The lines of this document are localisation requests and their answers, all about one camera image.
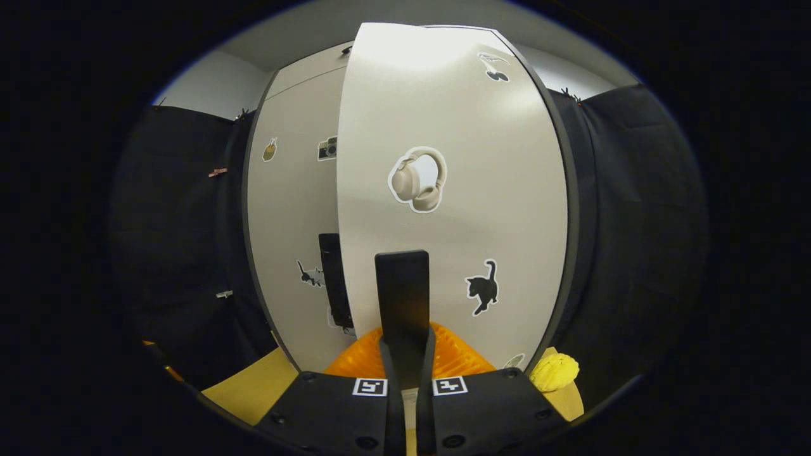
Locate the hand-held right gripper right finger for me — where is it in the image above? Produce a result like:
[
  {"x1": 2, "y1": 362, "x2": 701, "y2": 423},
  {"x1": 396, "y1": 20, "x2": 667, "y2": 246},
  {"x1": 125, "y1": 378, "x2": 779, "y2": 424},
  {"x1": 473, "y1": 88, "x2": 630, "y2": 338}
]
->
[{"x1": 415, "y1": 322, "x2": 568, "y2": 456}]

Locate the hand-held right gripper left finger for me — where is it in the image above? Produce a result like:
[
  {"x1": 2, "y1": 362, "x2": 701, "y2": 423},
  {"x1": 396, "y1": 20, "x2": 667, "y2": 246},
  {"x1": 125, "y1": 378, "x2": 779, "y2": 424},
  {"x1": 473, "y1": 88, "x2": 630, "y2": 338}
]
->
[{"x1": 253, "y1": 328, "x2": 406, "y2": 456}]

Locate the black door handle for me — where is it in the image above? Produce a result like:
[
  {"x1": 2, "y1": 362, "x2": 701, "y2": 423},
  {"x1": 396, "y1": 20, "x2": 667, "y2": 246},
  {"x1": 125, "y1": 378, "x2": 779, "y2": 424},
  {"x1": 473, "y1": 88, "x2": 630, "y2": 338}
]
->
[
  {"x1": 374, "y1": 250, "x2": 430, "y2": 390},
  {"x1": 318, "y1": 233, "x2": 354, "y2": 330}
]

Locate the beige cabinet door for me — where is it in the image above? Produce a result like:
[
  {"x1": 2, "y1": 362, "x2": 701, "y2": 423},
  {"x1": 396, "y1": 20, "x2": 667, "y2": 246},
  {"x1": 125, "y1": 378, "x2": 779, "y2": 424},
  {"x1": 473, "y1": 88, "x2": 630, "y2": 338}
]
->
[
  {"x1": 336, "y1": 22, "x2": 569, "y2": 374},
  {"x1": 246, "y1": 66, "x2": 355, "y2": 373}
]

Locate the beige double-door shoe cabinet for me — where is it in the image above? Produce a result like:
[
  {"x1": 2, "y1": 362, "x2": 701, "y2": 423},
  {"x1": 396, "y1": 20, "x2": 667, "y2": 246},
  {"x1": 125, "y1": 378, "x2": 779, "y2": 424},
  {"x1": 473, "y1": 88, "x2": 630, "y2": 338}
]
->
[{"x1": 241, "y1": 24, "x2": 580, "y2": 374}]

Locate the yellow knobbly object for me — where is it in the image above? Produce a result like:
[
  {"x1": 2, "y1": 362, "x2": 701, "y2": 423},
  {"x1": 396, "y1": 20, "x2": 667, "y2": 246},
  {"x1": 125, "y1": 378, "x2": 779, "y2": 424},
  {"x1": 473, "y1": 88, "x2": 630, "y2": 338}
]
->
[{"x1": 529, "y1": 353, "x2": 580, "y2": 392}]

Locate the black backdrop cloth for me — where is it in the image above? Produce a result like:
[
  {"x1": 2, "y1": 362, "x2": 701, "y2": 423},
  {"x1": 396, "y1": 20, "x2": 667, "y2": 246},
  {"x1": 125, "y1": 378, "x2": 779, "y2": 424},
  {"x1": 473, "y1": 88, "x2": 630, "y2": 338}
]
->
[{"x1": 111, "y1": 84, "x2": 708, "y2": 412}]

